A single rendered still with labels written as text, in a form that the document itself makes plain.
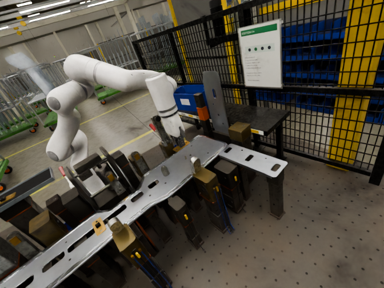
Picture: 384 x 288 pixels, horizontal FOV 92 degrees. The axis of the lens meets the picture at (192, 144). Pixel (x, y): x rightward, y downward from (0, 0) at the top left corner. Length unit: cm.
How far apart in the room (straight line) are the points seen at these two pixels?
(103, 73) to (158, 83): 23
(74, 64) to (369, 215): 134
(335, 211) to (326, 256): 22
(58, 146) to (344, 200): 145
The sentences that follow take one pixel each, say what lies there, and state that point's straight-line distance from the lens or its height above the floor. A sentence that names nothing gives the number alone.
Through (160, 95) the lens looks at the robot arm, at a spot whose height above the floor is 135.
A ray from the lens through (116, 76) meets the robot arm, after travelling 81.
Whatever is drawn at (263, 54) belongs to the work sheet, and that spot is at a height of 132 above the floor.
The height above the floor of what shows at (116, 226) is 108.
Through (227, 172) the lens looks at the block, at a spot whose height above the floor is 98.
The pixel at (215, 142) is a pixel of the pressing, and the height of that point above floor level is 100.
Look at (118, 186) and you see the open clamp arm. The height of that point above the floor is 102.
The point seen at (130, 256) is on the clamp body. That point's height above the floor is 100.
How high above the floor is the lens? 155
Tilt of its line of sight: 32 degrees down
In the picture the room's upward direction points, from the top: 19 degrees counter-clockwise
